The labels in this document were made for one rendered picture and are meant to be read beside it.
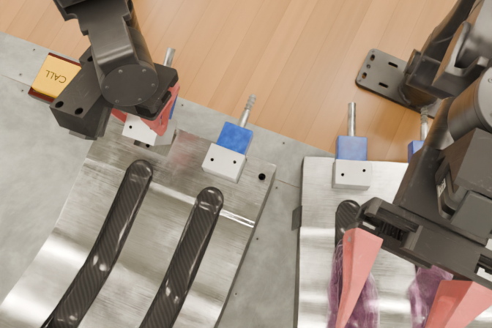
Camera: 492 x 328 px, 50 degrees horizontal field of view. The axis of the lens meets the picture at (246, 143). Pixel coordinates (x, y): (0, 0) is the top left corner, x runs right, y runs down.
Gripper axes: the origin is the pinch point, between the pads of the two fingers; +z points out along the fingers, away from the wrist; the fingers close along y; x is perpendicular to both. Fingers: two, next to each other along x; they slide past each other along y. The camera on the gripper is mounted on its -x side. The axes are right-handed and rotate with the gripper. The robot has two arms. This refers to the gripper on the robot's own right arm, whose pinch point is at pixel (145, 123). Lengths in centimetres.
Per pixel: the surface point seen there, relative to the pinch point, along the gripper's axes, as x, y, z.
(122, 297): -19.4, 5.1, 11.8
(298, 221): 0.4, 22.3, 12.8
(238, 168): 0.6, 13.3, 4.4
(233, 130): 5.7, 10.4, 3.5
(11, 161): -7.1, -24.1, 12.8
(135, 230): -11.0, 2.4, 9.9
